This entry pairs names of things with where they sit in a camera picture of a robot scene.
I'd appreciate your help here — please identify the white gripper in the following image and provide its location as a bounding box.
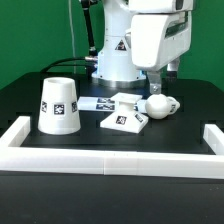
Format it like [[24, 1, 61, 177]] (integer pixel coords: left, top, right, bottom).
[[126, 12, 192, 94]]

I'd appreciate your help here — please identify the white lamp bulb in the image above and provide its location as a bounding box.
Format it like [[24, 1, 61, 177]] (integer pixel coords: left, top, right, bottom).
[[145, 94, 180, 119]]

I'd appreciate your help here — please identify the white lamp base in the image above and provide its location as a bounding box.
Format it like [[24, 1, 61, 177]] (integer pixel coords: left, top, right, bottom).
[[100, 92, 148, 133]]

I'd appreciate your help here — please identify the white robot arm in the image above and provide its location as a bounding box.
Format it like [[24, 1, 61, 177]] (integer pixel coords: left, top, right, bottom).
[[92, 0, 194, 94]]

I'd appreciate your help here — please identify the white conical lamp shade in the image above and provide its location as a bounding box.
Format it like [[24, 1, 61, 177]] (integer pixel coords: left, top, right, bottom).
[[38, 77, 81, 135]]

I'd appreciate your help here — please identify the white marker sheet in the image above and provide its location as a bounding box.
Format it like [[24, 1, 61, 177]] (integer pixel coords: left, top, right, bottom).
[[77, 96, 148, 113]]

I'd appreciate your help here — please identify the white U-shaped fence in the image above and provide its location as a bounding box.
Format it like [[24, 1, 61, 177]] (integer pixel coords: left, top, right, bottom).
[[0, 116, 224, 179]]

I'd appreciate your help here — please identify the black cable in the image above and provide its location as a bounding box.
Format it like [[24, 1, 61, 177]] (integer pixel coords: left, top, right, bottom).
[[40, 0, 100, 73]]

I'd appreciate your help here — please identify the white cable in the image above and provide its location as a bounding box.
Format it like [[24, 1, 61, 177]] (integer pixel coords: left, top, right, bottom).
[[67, 0, 78, 74]]

